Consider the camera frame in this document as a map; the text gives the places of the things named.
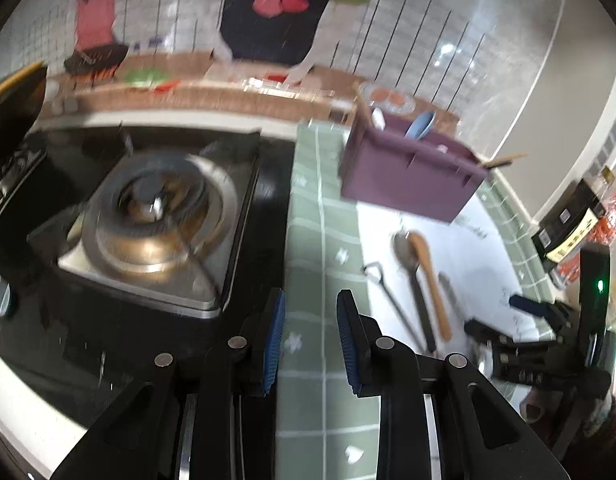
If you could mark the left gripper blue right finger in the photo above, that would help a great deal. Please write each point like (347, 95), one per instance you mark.
(379, 365)

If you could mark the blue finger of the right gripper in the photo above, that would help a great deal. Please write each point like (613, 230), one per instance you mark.
(538, 309)

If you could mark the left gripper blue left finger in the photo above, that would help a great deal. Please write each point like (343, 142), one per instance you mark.
(253, 395)

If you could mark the black handled steel spoon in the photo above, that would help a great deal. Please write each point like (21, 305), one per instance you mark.
(405, 255)

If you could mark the wooden spoon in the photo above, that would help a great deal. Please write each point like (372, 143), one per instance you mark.
(420, 247)

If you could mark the wooden chopstick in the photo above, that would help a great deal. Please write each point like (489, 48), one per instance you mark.
(502, 161)

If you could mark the purple plastic utensil bin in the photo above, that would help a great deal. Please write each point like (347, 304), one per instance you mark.
(433, 177)

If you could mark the blue ceramic spoon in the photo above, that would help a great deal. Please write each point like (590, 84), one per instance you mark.
(421, 125)

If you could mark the green white table mat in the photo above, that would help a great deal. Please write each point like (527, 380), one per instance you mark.
(323, 431)

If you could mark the dark soy sauce bottle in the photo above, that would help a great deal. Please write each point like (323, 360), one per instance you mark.
(570, 221)

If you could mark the steel gas stove burner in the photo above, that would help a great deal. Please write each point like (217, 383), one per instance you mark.
(163, 229)

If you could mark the black glass cooktop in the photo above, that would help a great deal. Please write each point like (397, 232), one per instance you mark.
(78, 347)

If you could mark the cartoon couple wall sticker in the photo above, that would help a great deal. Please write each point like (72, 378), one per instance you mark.
(444, 51)

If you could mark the black wok wooden handle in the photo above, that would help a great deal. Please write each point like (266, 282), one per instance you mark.
(21, 99)

